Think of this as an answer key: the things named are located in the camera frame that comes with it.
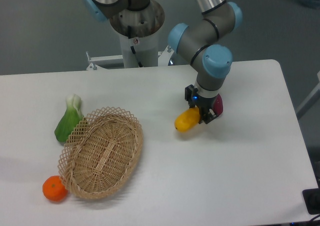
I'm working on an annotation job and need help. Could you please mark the green bok choy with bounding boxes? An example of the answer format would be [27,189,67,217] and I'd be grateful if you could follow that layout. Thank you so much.
[54,94,84,143]

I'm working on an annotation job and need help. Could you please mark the black cable on pedestal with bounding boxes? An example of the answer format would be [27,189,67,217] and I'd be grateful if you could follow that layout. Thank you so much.
[127,25,144,68]

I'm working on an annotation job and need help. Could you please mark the black device at table edge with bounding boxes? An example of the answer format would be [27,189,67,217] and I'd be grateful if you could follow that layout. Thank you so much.
[302,188,320,215]

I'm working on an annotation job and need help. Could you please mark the yellow mango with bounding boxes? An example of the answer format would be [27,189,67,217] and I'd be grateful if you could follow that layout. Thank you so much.
[174,107,201,133]

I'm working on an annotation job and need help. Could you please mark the white metal base frame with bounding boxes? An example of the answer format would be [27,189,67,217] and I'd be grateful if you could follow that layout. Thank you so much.
[86,45,184,71]

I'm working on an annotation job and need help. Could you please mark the purple sweet potato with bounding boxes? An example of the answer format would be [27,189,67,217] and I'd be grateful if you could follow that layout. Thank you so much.
[212,94,224,117]

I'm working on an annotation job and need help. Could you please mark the woven wicker basket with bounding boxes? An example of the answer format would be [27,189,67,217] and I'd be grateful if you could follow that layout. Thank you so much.
[58,107,144,200]

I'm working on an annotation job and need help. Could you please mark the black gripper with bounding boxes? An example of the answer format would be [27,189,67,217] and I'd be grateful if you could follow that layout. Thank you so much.
[184,84,218,124]

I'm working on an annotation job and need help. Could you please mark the orange tangerine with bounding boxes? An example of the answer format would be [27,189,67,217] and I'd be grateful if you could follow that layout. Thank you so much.
[42,175,68,202]

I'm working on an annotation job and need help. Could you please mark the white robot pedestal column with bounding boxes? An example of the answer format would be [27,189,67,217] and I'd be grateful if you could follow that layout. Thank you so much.
[109,0,166,68]

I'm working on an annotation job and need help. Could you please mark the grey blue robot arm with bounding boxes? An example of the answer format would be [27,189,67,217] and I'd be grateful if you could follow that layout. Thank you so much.
[83,0,243,124]

